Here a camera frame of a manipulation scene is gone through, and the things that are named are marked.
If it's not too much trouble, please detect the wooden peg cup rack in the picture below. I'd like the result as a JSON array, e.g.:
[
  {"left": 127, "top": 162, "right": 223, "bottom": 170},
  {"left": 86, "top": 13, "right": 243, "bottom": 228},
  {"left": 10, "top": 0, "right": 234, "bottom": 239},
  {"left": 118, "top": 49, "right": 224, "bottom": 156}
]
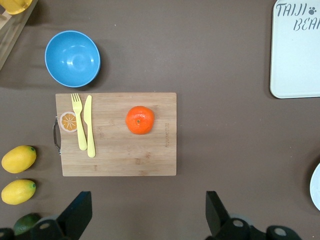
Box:
[{"left": 0, "top": 0, "right": 39, "bottom": 71}]

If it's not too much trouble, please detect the beige bear print tray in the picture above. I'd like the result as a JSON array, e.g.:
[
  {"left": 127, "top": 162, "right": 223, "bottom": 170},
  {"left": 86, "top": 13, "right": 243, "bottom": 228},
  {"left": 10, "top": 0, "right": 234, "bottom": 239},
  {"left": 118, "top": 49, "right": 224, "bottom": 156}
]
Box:
[{"left": 269, "top": 0, "right": 320, "bottom": 99}]

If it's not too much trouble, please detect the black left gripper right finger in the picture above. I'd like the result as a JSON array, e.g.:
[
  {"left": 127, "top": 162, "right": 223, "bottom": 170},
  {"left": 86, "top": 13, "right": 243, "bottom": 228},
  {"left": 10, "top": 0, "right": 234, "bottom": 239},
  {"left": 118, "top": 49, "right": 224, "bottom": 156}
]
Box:
[{"left": 205, "top": 191, "right": 301, "bottom": 240}]

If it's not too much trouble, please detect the orange slice toy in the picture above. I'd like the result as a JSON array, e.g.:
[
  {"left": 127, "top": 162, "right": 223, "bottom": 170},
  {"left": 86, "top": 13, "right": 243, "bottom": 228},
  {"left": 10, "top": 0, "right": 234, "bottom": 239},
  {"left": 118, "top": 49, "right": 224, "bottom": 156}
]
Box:
[{"left": 59, "top": 111, "right": 79, "bottom": 133}]

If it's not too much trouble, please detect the green lime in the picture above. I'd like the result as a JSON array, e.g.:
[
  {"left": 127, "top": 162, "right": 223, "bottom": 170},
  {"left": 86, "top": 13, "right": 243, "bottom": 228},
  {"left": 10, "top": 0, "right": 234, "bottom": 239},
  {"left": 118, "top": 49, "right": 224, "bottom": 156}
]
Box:
[{"left": 12, "top": 213, "right": 42, "bottom": 236}]

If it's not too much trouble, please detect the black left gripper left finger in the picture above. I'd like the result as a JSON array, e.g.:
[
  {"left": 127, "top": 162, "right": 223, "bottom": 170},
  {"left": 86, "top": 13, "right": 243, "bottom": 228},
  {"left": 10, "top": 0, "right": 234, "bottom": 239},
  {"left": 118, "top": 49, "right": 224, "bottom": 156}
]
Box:
[{"left": 0, "top": 191, "right": 93, "bottom": 240}]

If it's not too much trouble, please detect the yellow lemon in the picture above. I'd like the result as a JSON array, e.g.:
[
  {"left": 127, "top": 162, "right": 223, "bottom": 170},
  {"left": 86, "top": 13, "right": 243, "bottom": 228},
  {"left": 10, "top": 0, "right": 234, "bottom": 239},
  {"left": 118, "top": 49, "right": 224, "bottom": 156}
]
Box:
[
  {"left": 1, "top": 145, "right": 37, "bottom": 174},
  {"left": 0, "top": 179, "right": 37, "bottom": 206}
]

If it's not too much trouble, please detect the white round plate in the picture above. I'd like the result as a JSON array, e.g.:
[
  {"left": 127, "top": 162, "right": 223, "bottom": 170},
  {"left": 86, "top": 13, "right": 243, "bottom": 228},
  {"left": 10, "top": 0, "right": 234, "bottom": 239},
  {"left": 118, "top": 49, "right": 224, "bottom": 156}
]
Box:
[{"left": 309, "top": 161, "right": 320, "bottom": 212}]

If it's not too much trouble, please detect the blue plastic bowl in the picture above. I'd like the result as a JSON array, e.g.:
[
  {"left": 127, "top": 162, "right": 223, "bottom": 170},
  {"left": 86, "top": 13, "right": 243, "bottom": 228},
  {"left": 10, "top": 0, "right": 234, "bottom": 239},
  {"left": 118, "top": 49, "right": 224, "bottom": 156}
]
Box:
[{"left": 44, "top": 30, "right": 102, "bottom": 89}]

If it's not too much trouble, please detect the yellow plastic fork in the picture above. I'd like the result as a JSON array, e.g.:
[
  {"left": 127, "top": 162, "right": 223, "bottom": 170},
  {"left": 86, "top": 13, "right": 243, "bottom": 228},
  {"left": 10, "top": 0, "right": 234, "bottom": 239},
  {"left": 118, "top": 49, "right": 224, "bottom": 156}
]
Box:
[{"left": 70, "top": 92, "right": 88, "bottom": 151}]

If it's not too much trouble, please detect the orange mandarin fruit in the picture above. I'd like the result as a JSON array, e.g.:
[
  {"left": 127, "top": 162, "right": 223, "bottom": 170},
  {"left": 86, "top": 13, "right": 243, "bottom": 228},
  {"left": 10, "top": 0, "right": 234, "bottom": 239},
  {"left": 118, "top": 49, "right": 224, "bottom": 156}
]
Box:
[{"left": 125, "top": 105, "right": 155, "bottom": 136}]

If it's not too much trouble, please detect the yellow plastic knife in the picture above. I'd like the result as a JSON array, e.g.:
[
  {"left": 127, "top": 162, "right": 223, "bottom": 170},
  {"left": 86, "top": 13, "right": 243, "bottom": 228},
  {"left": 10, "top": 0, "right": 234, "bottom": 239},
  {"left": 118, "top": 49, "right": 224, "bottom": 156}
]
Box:
[{"left": 83, "top": 94, "right": 97, "bottom": 159}]

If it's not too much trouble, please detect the bamboo cutting board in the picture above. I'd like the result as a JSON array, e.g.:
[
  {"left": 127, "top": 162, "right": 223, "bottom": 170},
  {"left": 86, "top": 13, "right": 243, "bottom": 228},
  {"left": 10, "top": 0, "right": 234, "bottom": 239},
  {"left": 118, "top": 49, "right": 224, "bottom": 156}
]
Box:
[{"left": 52, "top": 92, "right": 178, "bottom": 177}]

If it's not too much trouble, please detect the yellow plastic cup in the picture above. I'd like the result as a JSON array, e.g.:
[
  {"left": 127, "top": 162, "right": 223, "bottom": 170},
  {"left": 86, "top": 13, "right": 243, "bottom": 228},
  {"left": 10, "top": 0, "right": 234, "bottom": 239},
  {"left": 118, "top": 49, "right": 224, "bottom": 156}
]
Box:
[{"left": 0, "top": 0, "right": 33, "bottom": 15}]

